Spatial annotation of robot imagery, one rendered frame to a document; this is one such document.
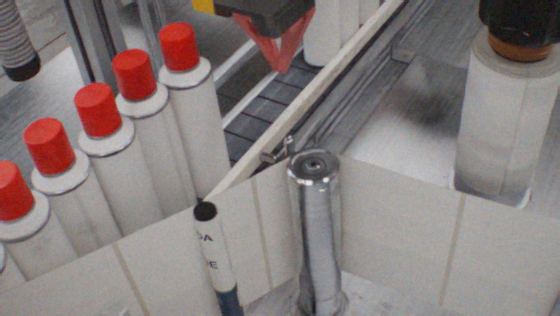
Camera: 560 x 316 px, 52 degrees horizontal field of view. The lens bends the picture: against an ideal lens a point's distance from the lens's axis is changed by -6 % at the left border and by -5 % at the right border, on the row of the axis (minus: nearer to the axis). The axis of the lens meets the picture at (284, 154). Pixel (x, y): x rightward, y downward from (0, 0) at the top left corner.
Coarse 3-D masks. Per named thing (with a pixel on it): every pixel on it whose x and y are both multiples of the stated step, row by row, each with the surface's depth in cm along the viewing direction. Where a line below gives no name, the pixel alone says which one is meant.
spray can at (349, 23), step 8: (344, 0) 79; (352, 0) 80; (344, 8) 80; (352, 8) 81; (344, 16) 81; (352, 16) 82; (344, 24) 82; (352, 24) 82; (344, 32) 83; (352, 32) 83; (344, 40) 84
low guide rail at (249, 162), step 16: (400, 0) 89; (384, 16) 86; (368, 32) 82; (352, 48) 79; (336, 64) 77; (320, 80) 74; (304, 96) 72; (288, 112) 70; (304, 112) 73; (272, 128) 68; (288, 128) 70; (256, 144) 67; (272, 144) 68; (240, 160) 65; (256, 160) 66; (240, 176) 64
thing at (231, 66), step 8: (248, 48) 72; (256, 48) 74; (232, 56) 71; (240, 56) 71; (248, 56) 73; (224, 64) 70; (232, 64) 70; (240, 64) 72; (216, 72) 69; (224, 72) 69; (232, 72) 71; (216, 80) 68; (224, 80) 70; (216, 88) 69
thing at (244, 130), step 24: (384, 0) 94; (408, 0) 94; (384, 24) 89; (288, 72) 82; (312, 72) 82; (264, 96) 79; (288, 96) 78; (240, 120) 75; (264, 120) 75; (240, 144) 72; (264, 168) 69
